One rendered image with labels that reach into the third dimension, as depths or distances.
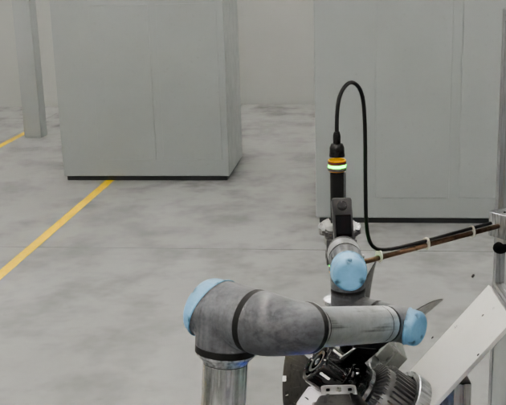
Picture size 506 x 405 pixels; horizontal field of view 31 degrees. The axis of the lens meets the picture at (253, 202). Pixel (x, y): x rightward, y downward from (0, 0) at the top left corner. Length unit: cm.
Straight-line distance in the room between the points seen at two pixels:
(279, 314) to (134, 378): 370
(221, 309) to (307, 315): 15
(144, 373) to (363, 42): 362
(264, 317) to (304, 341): 9
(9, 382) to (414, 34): 428
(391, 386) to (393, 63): 548
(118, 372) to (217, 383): 366
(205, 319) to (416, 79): 620
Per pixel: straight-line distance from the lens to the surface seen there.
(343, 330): 173
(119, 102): 970
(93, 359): 556
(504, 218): 264
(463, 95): 780
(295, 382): 271
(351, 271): 194
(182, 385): 515
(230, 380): 172
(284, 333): 161
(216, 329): 167
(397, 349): 273
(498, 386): 379
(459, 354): 251
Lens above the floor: 226
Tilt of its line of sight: 15 degrees down
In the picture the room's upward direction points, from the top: 2 degrees counter-clockwise
